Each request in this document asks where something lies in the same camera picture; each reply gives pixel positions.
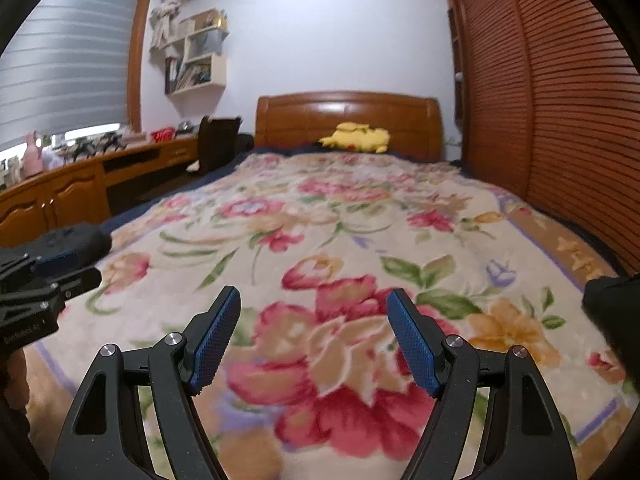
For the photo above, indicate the floral blanket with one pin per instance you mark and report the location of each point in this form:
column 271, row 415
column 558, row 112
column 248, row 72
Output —
column 350, row 240

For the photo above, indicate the tied beige curtain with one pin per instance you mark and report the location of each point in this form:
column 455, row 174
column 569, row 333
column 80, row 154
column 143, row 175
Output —
column 165, row 15

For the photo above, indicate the black desk gadget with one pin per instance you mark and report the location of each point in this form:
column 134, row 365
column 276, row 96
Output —
column 85, row 149
column 111, row 142

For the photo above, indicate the person's left hand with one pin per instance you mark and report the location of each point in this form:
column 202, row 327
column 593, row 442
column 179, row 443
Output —
column 16, row 375

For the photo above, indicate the row of books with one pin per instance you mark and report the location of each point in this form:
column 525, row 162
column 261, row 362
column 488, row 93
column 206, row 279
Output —
column 195, row 75

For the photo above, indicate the red basket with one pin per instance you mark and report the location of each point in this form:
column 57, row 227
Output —
column 163, row 135

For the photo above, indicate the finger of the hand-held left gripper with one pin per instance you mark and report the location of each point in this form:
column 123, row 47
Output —
column 60, row 242
column 77, row 282

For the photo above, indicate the white wall shelf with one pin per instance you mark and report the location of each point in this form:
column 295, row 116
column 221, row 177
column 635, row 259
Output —
column 218, row 71

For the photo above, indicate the wooden desk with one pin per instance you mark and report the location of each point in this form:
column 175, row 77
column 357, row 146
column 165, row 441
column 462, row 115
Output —
column 65, row 195

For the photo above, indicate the pink desk ornament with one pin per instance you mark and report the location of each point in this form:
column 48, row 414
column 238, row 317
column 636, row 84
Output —
column 32, row 157

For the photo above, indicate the wooden louvred wardrobe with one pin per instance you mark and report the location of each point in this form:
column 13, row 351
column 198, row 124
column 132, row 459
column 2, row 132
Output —
column 550, row 85

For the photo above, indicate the grey paper bag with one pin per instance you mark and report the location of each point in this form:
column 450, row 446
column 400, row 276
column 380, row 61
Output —
column 205, row 42

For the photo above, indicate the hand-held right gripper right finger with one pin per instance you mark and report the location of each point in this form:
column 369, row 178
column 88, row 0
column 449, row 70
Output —
column 415, row 345

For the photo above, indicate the black jacket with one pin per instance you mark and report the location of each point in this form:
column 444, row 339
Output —
column 615, row 310

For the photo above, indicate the yellow plush toy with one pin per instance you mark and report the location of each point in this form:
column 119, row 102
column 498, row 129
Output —
column 357, row 137

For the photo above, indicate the grey metal pot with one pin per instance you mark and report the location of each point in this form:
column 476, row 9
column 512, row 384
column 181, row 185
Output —
column 186, row 129

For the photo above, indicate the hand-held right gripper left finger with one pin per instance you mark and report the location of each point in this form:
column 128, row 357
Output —
column 215, row 340

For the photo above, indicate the dark brown chair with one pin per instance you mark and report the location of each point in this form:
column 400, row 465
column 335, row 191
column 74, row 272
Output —
column 217, row 142

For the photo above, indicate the grey window blind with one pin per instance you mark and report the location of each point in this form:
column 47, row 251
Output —
column 65, row 60

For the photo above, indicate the wooden window frame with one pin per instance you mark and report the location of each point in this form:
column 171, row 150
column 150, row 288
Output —
column 134, row 60

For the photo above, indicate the black binders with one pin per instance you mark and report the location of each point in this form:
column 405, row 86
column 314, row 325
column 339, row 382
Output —
column 171, row 75

